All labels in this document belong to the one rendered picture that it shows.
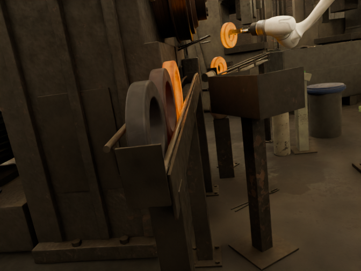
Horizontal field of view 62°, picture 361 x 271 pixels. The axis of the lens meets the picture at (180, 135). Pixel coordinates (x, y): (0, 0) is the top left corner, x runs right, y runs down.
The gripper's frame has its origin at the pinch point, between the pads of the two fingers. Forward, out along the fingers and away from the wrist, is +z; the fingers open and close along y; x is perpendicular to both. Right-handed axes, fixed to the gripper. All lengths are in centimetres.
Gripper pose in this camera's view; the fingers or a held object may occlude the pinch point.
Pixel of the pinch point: (229, 32)
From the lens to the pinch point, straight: 204.7
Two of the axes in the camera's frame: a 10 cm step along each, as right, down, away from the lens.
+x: -1.0, -9.6, -2.8
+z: -7.6, -1.1, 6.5
